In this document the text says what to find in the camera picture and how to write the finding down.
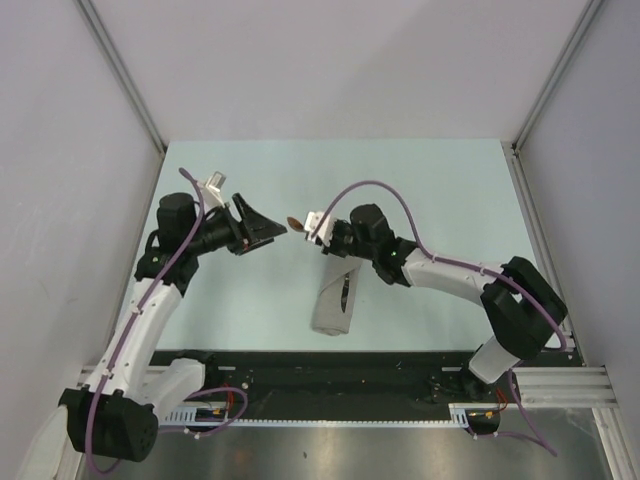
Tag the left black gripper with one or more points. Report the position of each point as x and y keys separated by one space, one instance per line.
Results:
x=251 y=228

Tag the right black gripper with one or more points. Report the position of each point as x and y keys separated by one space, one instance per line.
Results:
x=332 y=249

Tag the brown wooden spoon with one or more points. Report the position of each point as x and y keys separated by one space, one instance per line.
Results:
x=296 y=225

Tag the silver knife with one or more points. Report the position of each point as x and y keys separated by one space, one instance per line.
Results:
x=345 y=292

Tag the grey cloth napkin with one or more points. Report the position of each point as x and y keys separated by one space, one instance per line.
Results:
x=328 y=318

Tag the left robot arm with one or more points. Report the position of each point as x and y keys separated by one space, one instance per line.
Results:
x=116 y=413

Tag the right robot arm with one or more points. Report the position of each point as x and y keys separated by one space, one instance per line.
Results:
x=523 y=310

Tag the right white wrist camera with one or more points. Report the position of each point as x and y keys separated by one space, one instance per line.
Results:
x=318 y=228

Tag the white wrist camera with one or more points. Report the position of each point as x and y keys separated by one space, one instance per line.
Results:
x=318 y=228
x=210 y=191

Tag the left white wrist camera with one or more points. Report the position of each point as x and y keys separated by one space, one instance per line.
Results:
x=210 y=191

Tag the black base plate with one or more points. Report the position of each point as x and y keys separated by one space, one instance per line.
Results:
x=297 y=380

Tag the white slotted cable duct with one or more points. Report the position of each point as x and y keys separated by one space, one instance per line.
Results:
x=205 y=417

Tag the aluminium cross rail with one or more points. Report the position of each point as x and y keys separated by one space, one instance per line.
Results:
x=537 y=387

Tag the left aluminium frame post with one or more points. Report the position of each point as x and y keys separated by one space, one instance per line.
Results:
x=115 y=62

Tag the aluminium frame post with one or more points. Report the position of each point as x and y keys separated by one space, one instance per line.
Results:
x=567 y=55
x=115 y=62

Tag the right aluminium frame post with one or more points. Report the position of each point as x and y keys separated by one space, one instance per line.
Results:
x=567 y=55

